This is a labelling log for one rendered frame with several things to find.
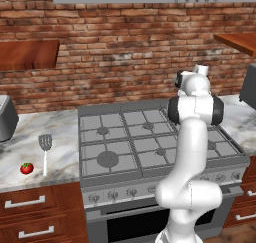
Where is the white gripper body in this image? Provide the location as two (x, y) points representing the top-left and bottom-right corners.
(194, 64), (210, 77)

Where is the grey slotted spatula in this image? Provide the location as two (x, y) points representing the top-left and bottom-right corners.
(38, 133), (53, 177)

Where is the red tomato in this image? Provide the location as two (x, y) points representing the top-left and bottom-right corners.
(19, 162), (35, 175)

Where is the dark grey appliance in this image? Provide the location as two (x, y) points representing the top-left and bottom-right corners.
(238, 62), (256, 111)

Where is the grey gas hob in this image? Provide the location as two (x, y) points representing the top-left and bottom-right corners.
(77, 98), (251, 209)

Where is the brown wooden drawer front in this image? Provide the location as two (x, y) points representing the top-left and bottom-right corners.
(232, 181), (256, 209)
(223, 200), (256, 229)
(0, 212), (90, 243)
(0, 181), (83, 223)

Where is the grey oven door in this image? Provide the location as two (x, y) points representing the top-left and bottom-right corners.
(84, 194), (235, 243)

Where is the grey toaster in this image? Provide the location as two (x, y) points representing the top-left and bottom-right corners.
(0, 94), (20, 143)

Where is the brown wooden wall shelf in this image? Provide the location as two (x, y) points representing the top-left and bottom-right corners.
(0, 39), (61, 72)
(213, 32), (256, 58)

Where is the grey oven door handle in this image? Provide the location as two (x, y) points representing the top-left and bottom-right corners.
(86, 186), (245, 224)

